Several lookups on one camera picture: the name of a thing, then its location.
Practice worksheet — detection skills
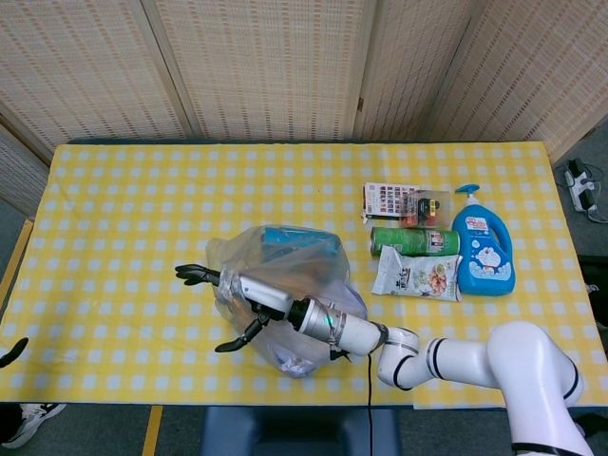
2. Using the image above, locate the yellow white checkered tablecloth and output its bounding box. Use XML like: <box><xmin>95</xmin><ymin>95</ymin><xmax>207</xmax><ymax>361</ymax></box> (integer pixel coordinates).
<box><xmin>0</xmin><ymin>142</ymin><xmax>600</xmax><ymax>409</ymax></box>

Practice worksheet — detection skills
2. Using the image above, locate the blue detergent pump bottle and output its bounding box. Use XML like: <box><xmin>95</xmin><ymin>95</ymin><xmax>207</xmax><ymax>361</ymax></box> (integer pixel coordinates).
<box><xmin>450</xmin><ymin>183</ymin><xmax>518</xmax><ymax>296</ymax></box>

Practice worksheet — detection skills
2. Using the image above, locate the blue chocolate snack box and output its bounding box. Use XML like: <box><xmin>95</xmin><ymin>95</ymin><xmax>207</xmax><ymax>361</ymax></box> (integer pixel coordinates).
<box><xmin>263</xmin><ymin>226</ymin><xmax>341</xmax><ymax>256</ymax></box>

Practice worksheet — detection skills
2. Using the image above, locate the white snack pouch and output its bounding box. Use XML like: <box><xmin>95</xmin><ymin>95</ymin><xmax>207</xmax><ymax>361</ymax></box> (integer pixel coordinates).
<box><xmin>370</xmin><ymin>245</ymin><xmax>465</xmax><ymax>303</ymax></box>

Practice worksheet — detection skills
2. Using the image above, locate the transparent plastic shopping bag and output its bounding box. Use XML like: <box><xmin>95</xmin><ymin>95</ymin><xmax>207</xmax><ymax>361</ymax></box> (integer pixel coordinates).
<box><xmin>204</xmin><ymin>225</ymin><xmax>370</xmax><ymax>381</ymax></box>

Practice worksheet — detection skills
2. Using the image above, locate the yellow floor tape strip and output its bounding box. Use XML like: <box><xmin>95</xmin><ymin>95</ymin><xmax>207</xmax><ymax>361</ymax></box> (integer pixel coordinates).
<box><xmin>0</xmin><ymin>218</ymin><xmax>34</xmax><ymax>305</ymax></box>
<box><xmin>142</xmin><ymin>406</ymin><xmax>163</xmax><ymax>456</ymax></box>

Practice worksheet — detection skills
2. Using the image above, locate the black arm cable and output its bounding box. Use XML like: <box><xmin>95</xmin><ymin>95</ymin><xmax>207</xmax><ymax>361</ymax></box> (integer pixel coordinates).
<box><xmin>365</xmin><ymin>351</ymin><xmax>376</xmax><ymax>456</ymax></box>

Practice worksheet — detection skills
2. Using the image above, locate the black bulky object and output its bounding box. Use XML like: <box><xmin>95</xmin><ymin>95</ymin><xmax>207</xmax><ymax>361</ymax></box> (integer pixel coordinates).
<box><xmin>577</xmin><ymin>255</ymin><xmax>608</xmax><ymax>333</ymax></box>

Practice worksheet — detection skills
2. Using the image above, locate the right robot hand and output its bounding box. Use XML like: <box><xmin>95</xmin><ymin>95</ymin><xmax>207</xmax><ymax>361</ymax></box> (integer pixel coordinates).
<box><xmin>174</xmin><ymin>263</ymin><xmax>306</xmax><ymax>353</ymax></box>

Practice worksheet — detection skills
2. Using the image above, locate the white black sneaker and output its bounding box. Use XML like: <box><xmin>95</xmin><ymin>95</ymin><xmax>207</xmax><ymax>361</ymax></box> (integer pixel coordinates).
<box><xmin>2</xmin><ymin>402</ymin><xmax>67</xmax><ymax>450</ymax></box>

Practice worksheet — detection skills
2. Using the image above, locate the green cylindrical chips can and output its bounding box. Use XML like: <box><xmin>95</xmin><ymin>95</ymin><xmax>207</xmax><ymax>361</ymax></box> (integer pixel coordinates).
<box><xmin>370</xmin><ymin>226</ymin><xmax>461</xmax><ymax>257</ymax></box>

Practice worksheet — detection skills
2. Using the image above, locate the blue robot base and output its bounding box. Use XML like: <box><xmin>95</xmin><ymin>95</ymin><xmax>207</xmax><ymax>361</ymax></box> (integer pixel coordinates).
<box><xmin>199</xmin><ymin>407</ymin><xmax>395</xmax><ymax>456</ymax></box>

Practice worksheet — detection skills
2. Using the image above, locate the woven folding screen panel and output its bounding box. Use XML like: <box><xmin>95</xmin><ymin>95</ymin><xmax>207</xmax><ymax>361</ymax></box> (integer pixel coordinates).
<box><xmin>427</xmin><ymin>0</ymin><xmax>608</xmax><ymax>162</ymax></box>
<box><xmin>353</xmin><ymin>0</ymin><xmax>481</xmax><ymax>142</ymax></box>
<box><xmin>142</xmin><ymin>0</ymin><xmax>379</xmax><ymax>142</ymax></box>
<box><xmin>0</xmin><ymin>0</ymin><xmax>196</xmax><ymax>162</ymax></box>
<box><xmin>0</xmin><ymin>123</ymin><xmax>51</xmax><ymax>218</ymax></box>

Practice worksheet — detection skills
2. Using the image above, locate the white power cable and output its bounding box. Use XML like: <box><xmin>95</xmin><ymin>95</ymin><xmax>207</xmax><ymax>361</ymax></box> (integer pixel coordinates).
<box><xmin>584</xmin><ymin>163</ymin><xmax>608</xmax><ymax>224</ymax></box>

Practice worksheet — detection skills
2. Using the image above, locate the white power strip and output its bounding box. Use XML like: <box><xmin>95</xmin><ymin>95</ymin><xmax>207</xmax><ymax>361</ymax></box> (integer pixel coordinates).
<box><xmin>563</xmin><ymin>160</ymin><xmax>598</xmax><ymax>213</ymax></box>

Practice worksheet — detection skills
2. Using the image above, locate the flat box with colour swatches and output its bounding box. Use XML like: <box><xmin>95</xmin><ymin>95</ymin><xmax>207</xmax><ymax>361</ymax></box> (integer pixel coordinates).
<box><xmin>363</xmin><ymin>182</ymin><xmax>422</xmax><ymax>219</ymax></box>

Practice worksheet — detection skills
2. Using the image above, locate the clear box of toy blocks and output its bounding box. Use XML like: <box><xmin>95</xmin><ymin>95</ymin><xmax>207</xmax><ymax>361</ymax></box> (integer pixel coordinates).
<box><xmin>401</xmin><ymin>188</ymin><xmax>451</xmax><ymax>228</ymax></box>

